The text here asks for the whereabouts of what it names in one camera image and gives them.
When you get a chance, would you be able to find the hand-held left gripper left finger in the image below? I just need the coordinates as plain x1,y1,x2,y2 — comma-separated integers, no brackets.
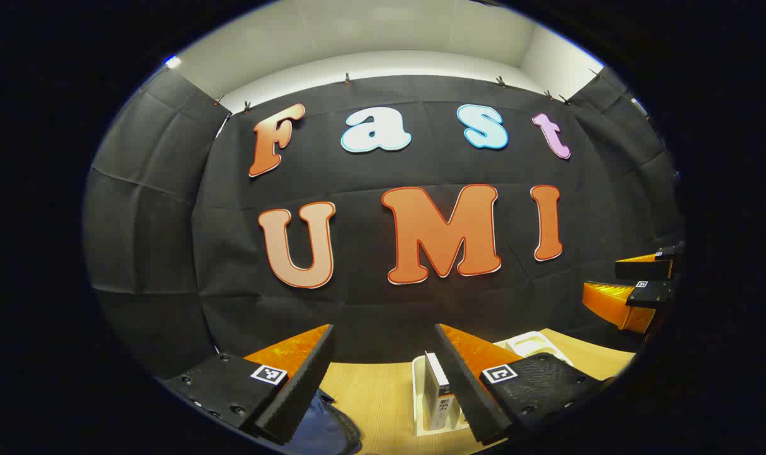
162,324,335,445

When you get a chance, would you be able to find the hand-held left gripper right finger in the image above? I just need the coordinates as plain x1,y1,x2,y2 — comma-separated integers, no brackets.
435,324,617,445

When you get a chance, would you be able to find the book with dark photo cover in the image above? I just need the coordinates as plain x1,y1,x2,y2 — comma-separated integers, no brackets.
425,352,461,432

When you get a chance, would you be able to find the blue schoolbag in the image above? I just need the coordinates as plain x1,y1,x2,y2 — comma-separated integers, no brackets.
282,389,363,455

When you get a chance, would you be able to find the white bookshelf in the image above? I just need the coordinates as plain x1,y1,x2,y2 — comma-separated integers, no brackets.
412,331,573,437

